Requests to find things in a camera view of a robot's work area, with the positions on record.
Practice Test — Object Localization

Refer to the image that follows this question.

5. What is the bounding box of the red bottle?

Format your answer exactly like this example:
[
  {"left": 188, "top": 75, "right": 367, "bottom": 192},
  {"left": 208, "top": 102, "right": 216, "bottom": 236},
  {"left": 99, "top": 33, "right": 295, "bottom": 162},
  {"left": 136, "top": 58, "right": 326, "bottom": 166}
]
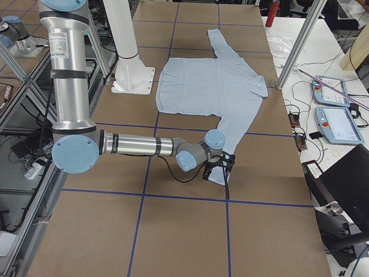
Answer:
[{"left": 265, "top": 0, "right": 280, "bottom": 28}]

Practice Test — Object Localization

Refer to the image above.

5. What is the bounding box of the lower blue teach pendant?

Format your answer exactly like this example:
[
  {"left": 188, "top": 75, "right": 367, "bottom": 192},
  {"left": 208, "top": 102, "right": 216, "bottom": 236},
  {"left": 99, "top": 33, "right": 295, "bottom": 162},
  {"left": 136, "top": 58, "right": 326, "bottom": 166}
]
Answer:
[{"left": 315, "top": 106, "right": 364, "bottom": 145}]

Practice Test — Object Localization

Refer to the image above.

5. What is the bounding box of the aluminium frame post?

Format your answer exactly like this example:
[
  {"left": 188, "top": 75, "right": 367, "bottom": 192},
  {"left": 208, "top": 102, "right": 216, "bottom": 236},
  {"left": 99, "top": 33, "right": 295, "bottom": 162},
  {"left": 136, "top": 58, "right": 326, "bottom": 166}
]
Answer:
[{"left": 276, "top": 0, "right": 327, "bottom": 90}]

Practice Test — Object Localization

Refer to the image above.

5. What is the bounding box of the light blue button-up shirt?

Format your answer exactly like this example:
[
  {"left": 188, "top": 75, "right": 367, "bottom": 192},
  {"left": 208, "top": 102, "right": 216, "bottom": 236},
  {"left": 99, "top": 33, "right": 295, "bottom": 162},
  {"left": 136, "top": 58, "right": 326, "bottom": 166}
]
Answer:
[{"left": 156, "top": 28, "right": 269, "bottom": 186}]

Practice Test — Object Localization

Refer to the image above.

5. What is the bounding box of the blue teach pendant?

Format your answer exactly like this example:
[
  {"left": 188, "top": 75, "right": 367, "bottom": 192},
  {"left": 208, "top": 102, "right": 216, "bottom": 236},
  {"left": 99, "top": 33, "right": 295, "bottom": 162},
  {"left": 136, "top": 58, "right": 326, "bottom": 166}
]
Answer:
[
  {"left": 312, "top": 75, "right": 350, "bottom": 107},
  {"left": 315, "top": 106, "right": 364, "bottom": 145}
]

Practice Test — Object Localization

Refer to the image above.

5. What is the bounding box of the wooden board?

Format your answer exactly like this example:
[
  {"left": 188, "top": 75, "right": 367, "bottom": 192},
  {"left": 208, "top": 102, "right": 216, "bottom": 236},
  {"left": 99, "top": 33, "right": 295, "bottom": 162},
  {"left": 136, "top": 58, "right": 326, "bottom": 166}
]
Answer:
[{"left": 340, "top": 24, "right": 369, "bottom": 70}]

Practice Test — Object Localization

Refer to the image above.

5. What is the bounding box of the purple reacher grabber stick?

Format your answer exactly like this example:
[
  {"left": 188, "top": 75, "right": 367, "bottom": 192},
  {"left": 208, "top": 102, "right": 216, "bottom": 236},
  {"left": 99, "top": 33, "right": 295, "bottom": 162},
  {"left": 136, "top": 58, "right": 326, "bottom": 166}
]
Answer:
[{"left": 293, "top": 66, "right": 369, "bottom": 111}]

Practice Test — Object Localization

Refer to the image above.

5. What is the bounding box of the aluminium lattice frame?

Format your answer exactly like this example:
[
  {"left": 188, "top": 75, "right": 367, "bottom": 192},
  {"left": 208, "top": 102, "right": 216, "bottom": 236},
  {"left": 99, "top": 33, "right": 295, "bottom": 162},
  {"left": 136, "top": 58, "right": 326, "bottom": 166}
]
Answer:
[{"left": 0, "top": 11, "right": 116, "bottom": 272}]

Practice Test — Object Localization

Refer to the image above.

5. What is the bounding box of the white pedestal column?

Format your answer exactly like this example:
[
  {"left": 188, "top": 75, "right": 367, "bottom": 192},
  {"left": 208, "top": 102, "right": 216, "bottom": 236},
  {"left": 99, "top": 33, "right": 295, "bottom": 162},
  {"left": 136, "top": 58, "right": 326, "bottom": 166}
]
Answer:
[{"left": 103, "top": 0, "right": 155, "bottom": 95}]

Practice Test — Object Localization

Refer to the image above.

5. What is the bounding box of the white power strip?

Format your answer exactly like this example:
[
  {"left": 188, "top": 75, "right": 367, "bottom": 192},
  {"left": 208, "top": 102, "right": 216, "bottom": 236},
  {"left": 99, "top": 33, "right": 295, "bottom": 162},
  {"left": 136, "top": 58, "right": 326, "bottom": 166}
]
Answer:
[{"left": 24, "top": 157, "right": 48, "bottom": 179}]

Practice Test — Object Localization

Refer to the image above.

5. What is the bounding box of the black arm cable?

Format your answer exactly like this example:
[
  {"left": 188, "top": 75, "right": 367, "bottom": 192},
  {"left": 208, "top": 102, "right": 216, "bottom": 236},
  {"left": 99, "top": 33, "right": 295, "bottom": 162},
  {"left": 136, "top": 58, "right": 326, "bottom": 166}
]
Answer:
[{"left": 161, "top": 155, "right": 206, "bottom": 184}]

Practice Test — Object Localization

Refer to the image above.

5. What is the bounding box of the seated person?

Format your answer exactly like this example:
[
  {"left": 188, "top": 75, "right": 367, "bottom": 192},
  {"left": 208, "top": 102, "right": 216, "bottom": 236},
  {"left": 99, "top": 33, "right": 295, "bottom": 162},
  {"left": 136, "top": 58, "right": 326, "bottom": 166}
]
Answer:
[{"left": 322, "top": 1, "right": 368, "bottom": 31}]

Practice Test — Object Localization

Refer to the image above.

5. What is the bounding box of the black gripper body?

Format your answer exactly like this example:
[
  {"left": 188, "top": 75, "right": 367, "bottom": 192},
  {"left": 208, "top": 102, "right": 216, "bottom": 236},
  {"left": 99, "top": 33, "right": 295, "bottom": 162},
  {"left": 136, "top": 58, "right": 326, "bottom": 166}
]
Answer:
[{"left": 205, "top": 154, "right": 235, "bottom": 174}]

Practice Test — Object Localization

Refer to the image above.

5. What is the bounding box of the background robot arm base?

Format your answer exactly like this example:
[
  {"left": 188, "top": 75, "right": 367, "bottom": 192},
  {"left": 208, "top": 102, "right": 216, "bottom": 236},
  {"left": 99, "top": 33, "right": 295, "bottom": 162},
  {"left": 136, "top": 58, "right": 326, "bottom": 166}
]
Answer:
[{"left": 1, "top": 16, "right": 48, "bottom": 58}]

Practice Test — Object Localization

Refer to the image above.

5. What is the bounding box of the clear plastic bag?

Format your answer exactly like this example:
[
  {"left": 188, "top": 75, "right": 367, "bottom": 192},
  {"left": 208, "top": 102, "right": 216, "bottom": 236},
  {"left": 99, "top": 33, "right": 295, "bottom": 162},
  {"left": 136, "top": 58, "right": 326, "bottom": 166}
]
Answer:
[{"left": 267, "top": 35, "right": 293, "bottom": 58}]

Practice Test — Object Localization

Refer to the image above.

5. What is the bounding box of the black labelled box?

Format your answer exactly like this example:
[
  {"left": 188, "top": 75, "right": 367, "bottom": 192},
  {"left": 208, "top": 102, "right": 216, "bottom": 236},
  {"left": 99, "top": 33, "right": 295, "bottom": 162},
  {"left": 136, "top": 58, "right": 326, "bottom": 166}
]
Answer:
[{"left": 302, "top": 160, "right": 334, "bottom": 206}]

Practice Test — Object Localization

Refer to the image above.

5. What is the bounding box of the upper blue teach pendant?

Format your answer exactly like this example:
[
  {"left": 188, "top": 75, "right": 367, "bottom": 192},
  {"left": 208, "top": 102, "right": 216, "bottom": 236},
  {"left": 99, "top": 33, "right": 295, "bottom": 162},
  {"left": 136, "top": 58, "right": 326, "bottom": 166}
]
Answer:
[{"left": 312, "top": 75, "right": 350, "bottom": 107}]

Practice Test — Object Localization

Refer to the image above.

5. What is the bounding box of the black laptop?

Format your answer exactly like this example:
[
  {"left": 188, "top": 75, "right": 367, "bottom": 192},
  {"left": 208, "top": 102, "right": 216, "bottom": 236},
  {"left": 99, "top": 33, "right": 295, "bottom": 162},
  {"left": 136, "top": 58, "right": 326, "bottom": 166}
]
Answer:
[{"left": 306, "top": 143, "right": 369, "bottom": 269}]

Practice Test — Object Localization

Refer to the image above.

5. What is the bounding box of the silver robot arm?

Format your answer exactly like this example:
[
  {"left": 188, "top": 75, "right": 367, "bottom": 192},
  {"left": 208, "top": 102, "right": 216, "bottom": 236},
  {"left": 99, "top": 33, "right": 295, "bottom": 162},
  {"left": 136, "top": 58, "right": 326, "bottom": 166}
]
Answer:
[{"left": 38, "top": 1, "right": 233, "bottom": 192}]

